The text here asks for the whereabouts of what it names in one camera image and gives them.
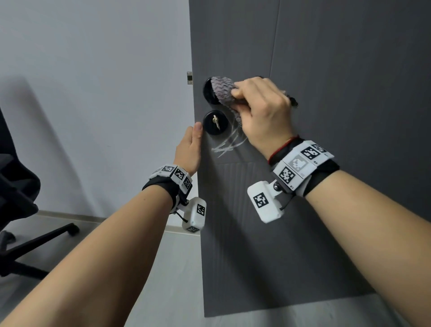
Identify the person's right hand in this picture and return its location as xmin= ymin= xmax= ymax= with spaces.
xmin=230 ymin=76 xmax=299 ymax=161

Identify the person's left hand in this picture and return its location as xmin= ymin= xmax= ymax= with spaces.
xmin=173 ymin=122 xmax=204 ymax=176

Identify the grey cleaning cloth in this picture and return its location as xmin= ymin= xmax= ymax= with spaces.
xmin=209 ymin=75 xmax=245 ymax=127

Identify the dark grey door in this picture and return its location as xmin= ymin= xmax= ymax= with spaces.
xmin=188 ymin=0 xmax=431 ymax=318

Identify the person's left forearm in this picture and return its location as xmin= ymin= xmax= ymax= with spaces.
xmin=0 ymin=185 xmax=173 ymax=327

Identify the person's right forearm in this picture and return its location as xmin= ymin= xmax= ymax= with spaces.
xmin=304 ymin=170 xmax=431 ymax=327

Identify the left wristband with markers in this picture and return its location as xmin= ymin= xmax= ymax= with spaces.
xmin=142 ymin=164 xmax=193 ymax=213

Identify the wristband with markers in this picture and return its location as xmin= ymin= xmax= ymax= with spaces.
xmin=269 ymin=140 xmax=340 ymax=199
xmin=142 ymin=164 xmax=193 ymax=213

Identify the black round keyed lock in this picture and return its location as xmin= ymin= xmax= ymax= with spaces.
xmin=203 ymin=110 xmax=231 ymax=137

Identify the right wristband with markers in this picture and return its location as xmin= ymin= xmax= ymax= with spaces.
xmin=269 ymin=140 xmax=340 ymax=199

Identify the white marker cube on wrist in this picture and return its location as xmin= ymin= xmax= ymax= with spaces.
xmin=176 ymin=198 xmax=207 ymax=234

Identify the black office chair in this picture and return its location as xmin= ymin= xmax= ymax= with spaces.
xmin=0 ymin=107 xmax=80 ymax=280

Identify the red string bracelet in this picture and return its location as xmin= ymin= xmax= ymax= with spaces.
xmin=268 ymin=134 xmax=300 ymax=166

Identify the black door handle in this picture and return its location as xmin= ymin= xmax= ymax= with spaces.
xmin=202 ymin=76 xmax=299 ymax=108

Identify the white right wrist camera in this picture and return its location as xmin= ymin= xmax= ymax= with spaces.
xmin=246 ymin=181 xmax=287 ymax=224

